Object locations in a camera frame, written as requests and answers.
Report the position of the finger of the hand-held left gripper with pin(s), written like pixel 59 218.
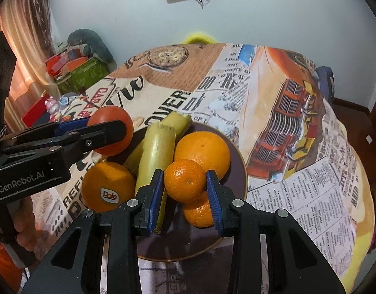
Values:
pixel 71 125
pixel 99 134

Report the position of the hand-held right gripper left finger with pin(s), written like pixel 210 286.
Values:
pixel 155 199

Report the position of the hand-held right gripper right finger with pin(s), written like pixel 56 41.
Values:
pixel 214 202

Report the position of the small mandarin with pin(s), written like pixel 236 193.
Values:
pixel 197 213
pixel 184 180

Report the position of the dark grey round plate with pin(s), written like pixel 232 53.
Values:
pixel 232 190

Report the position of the red tomato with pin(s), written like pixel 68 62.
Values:
pixel 114 113

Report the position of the corn cob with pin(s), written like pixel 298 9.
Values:
pixel 155 156

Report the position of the large orange with sticker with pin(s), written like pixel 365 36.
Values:
pixel 203 150
pixel 108 177

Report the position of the short yellow-green sugarcane piece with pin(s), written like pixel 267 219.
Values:
pixel 178 122

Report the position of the person's left hand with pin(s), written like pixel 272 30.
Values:
pixel 25 220

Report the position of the pink bunny toy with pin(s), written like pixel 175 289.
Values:
pixel 52 104

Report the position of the red gift box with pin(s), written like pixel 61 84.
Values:
pixel 34 113

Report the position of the green storage box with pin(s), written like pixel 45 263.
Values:
pixel 86 75

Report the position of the orange box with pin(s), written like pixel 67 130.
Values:
pixel 77 64

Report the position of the pile of red boxes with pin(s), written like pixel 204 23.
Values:
pixel 56 64

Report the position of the grey plush toy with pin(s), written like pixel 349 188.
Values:
pixel 93 41

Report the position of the brown and pink curtain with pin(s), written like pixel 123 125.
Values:
pixel 25 21

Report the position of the printed newspaper-pattern tablecloth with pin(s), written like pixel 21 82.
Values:
pixel 267 98

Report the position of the yellow curved chair back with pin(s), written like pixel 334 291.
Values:
pixel 198 36

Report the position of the white paper scrap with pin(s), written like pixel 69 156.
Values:
pixel 369 139

